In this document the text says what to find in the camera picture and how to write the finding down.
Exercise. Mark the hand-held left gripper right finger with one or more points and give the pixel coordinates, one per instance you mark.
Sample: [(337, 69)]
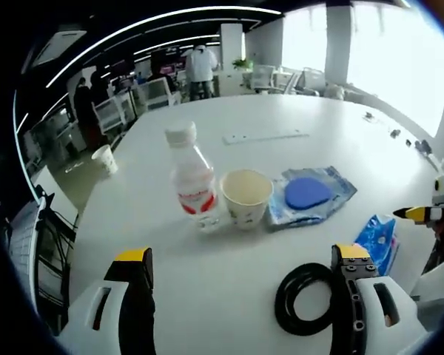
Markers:
[(355, 296)]

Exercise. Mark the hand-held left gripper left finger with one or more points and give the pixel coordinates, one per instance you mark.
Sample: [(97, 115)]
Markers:
[(137, 303)]

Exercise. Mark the blue tissue packet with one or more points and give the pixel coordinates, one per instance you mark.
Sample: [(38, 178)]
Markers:
[(377, 244)]

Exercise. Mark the wet wipes pack blue lid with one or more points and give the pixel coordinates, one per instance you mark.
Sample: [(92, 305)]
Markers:
[(307, 192)]

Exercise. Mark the clear water bottle red label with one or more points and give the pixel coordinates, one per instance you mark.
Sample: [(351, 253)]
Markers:
[(192, 185)]

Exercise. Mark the paper cup green print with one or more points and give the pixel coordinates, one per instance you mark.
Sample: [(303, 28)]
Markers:
[(248, 207)]

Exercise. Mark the small black device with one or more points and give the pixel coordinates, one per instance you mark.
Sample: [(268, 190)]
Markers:
[(423, 145)]

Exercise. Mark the small black adapter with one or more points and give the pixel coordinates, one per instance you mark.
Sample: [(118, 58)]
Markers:
[(394, 133)]

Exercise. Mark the person's white coat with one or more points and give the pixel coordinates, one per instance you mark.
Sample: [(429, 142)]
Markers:
[(436, 296)]

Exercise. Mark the white table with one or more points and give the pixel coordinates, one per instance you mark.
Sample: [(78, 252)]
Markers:
[(244, 266)]

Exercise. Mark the white paper cup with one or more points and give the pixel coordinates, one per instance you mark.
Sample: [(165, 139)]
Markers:
[(105, 162)]

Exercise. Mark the white office chair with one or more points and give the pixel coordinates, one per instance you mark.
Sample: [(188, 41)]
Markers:
[(157, 94), (111, 114)]

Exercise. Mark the green potted plant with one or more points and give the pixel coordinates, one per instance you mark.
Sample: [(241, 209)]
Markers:
[(243, 63)]

